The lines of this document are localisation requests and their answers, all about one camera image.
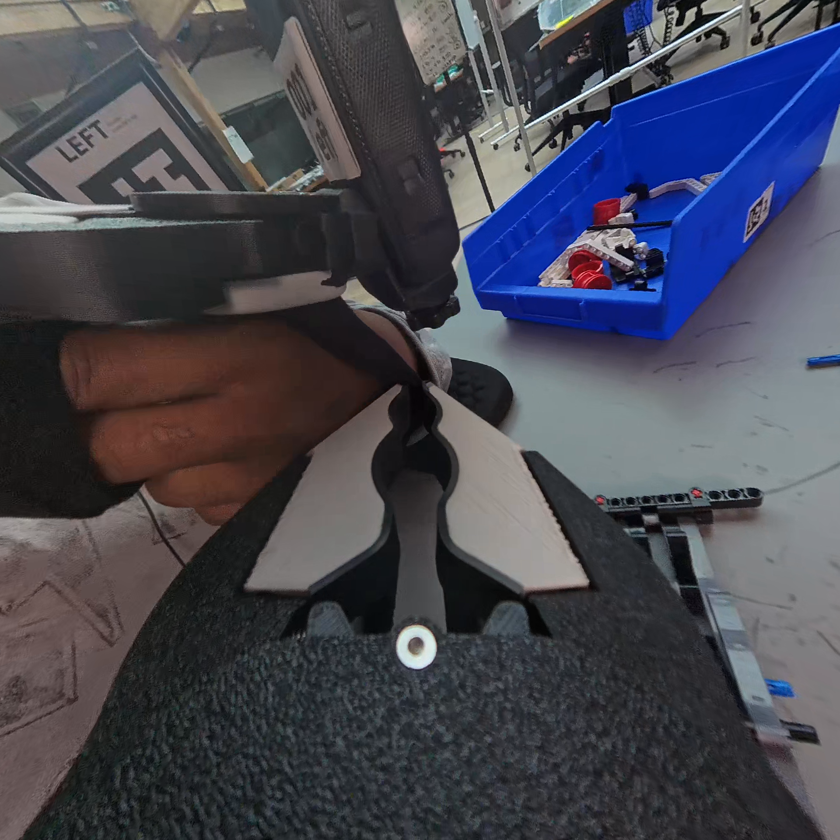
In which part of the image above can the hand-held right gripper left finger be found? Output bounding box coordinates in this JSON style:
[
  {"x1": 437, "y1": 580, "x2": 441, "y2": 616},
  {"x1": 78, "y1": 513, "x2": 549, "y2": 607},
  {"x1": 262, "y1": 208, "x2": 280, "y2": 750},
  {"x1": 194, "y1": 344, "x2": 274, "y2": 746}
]
[{"x1": 243, "y1": 382, "x2": 414, "y2": 601}]

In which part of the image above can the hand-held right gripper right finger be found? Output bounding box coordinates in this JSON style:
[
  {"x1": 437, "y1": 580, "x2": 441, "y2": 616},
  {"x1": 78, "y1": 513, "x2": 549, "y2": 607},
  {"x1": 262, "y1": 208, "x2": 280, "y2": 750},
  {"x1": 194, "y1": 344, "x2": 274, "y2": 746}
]
[{"x1": 424, "y1": 382, "x2": 592, "y2": 601}]

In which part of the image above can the grey toy brick chassis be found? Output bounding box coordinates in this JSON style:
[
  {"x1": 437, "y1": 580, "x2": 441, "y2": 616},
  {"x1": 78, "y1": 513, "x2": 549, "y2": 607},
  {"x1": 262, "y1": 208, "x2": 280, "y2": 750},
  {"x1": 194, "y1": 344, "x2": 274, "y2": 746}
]
[{"x1": 594, "y1": 486, "x2": 821, "y2": 750}]

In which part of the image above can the person's left forearm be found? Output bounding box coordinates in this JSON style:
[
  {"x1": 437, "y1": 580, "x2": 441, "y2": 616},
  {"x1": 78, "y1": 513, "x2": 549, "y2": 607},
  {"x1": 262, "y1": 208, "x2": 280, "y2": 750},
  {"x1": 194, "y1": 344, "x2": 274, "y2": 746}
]
[{"x1": 0, "y1": 493, "x2": 270, "y2": 840}]

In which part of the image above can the grey desk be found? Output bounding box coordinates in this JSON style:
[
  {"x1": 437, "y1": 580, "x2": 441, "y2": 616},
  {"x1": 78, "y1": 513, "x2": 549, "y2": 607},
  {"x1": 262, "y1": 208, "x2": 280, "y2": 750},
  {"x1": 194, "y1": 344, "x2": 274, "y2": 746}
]
[{"x1": 434, "y1": 125, "x2": 840, "y2": 840}]

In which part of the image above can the person's left hand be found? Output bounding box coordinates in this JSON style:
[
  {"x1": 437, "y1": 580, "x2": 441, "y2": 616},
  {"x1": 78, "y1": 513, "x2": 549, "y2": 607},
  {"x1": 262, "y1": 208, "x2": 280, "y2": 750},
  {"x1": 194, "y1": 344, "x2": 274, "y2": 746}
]
[{"x1": 57, "y1": 313, "x2": 401, "y2": 526}]

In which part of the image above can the heap of large toy panels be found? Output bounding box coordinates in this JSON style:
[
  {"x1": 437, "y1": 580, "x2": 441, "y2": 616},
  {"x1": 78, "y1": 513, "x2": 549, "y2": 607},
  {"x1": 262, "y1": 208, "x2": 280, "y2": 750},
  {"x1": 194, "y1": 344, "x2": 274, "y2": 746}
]
[{"x1": 539, "y1": 171, "x2": 724, "y2": 294}]

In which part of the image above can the blue plastic bin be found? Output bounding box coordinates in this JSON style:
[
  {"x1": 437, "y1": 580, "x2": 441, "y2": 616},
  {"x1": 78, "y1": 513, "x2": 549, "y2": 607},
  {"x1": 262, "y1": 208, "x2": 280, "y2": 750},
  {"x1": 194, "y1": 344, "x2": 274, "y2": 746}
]
[{"x1": 462, "y1": 24, "x2": 840, "y2": 343}]

